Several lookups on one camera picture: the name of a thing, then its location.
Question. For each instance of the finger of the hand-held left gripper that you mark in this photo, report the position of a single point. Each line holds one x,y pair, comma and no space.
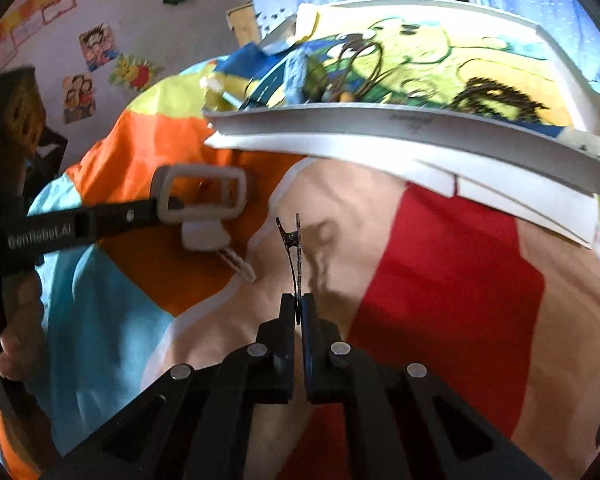
130,216

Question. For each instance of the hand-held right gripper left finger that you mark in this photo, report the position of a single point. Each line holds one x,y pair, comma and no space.
275,360

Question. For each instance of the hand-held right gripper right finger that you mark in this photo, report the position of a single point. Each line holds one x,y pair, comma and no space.
320,360

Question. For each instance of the black alligator hair clip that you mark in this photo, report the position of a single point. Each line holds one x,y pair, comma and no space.
292,237

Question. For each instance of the white shallow tray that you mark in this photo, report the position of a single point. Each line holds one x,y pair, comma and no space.
330,125

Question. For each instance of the person's left hand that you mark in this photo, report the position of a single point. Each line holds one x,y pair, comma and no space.
22,300

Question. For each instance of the white braided hair clip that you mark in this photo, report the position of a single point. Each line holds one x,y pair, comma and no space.
240,267

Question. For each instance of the colourful printed blanket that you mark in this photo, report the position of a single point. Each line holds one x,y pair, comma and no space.
455,285

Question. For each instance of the red framed certificate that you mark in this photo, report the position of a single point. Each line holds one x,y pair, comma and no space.
59,7

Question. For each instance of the family picture wall poster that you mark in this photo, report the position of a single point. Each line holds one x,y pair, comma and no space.
79,98

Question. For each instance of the yellow cartoon wall poster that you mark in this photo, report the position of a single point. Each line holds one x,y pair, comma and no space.
136,72

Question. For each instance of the cartoon character wall poster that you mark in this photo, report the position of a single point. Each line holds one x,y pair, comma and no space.
99,47

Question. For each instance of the yellow orange wall paper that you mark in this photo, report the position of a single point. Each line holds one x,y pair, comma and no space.
30,7

